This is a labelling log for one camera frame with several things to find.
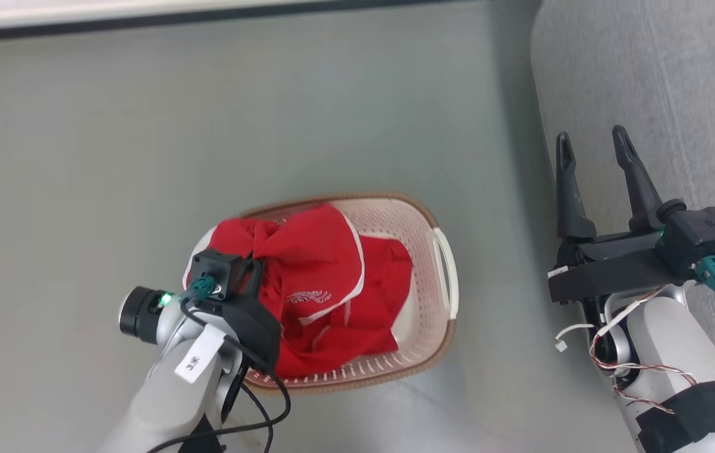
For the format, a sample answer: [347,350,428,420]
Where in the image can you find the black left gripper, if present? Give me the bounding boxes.
[197,258,283,376]

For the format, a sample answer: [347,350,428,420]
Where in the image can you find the short white wire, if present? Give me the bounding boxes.
[555,323,597,353]

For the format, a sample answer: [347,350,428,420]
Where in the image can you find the woven-rim white laundry basket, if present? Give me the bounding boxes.
[183,192,459,396]

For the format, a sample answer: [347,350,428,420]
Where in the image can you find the grey fabric sofa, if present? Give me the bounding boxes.
[530,0,715,403]

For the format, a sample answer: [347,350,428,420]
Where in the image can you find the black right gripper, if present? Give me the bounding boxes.
[546,125,689,305]

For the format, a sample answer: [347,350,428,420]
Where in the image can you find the black arm strap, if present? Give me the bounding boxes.
[634,378,715,453]

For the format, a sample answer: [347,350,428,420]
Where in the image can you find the white paper label tag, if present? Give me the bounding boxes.
[174,323,227,384]

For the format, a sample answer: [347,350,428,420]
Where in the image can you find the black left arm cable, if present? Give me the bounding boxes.
[147,302,293,453]

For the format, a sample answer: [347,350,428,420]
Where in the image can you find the red garment with white trim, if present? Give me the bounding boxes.
[186,203,414,380]

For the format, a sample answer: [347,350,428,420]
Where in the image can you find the red white twisted wires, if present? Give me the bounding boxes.
[589,288,699,416]

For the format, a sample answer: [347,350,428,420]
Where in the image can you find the teal left camera connector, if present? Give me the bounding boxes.
[179,276,215,308]

